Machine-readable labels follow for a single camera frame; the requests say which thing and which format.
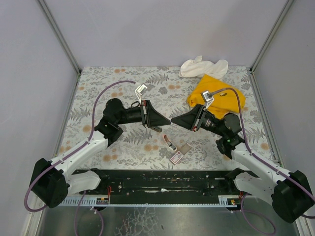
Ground cardboard staple box tray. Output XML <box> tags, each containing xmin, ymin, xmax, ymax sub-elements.
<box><xmin>179</xmin><ymin>143</ymin><xmax>192</xmax><ymax>155</ymax></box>

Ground red white staple box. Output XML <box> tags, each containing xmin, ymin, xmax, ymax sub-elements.
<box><xmin>170</xmin><ymin>151</ymin><xmax>184</xmax><ymax>165</ymax></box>

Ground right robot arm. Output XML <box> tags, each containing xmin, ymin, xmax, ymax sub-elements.
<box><xmin>171</xmin><ymin>105</ymin><xmax>315</xmax><ymax>223</ymax></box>

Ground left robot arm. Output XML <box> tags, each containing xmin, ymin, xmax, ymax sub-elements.
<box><xmin>30</xmin><ymin>98</ymin><xmax>171</xmax><ymax>208</ymax></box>

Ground floral table mat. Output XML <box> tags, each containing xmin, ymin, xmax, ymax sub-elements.
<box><xmin>50</xmin><ymin>65</ymin><xmax>286</xmax><ymax>177</ymax></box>

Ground yellow cloth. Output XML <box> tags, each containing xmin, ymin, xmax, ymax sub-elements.
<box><xmin>187</xmin><ymin>75</ymin><xmax>246</xmax><ymax>119</ymax></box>

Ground white cloth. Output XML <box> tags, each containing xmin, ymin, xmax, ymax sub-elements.
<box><xmin>178</xmin><ymin>56</ymin><xmax>228</xmax><ymax>79</ymax></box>

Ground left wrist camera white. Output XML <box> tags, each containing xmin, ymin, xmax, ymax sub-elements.
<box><xmin>134</xmin><ymin>83</ymin><xmax>148</xmax><ymax>103</ymax></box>

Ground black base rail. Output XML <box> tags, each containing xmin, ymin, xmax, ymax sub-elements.
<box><xmin>78</xmin><ymin>169</ymin><xmax>247</xmax><ymax>205</ymax></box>

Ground white slotted cable duct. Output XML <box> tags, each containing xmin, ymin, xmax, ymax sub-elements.
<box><xmin>60</xmin><ymin>192</ymin><xmax>238</xmax><ymax>207</ymax></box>

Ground right floor purple cable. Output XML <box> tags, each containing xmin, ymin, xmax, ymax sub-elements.
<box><xmin>240</xmin><ymin>194</ymin><xmax>276</xmax><ymax>234</ymax></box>

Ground floor purple cable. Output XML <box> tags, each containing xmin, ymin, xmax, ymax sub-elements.
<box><xmin>240</xmin><ymin>194</ymin><xmax>276</xmax><ymax>234</ymax></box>
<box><xmin>73</xmin><ymin>190</ymin><xmax>105</xmax><ymax>236</ymax></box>

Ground left floor purple cable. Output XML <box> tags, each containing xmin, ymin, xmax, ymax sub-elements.
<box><xmin>73</xmin><ymin>190</ymin><xmax>105</xmax><ymax>236</ymax></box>

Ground left aluminium frame post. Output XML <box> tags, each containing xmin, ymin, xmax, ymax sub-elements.
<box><xmin>36</xmin><ymin>0</ymin><xmax>82</xmax><ymax>74</ymax></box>

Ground aluminium frame post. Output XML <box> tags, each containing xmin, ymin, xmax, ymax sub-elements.
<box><xmin>250</xmin><ymin>0</ymin><xmax>296</xmax><ymax>73</ymax></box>
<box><xmin>36</xmin><ymin>0</ymin><xmax>82</xmax><ymax>74</ymax></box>

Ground right aluminium frame post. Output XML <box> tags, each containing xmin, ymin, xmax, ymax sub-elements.
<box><xmin>250</xmin><ymin>0</ymin><xmax>296</xmax><ymax>73</ymax></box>

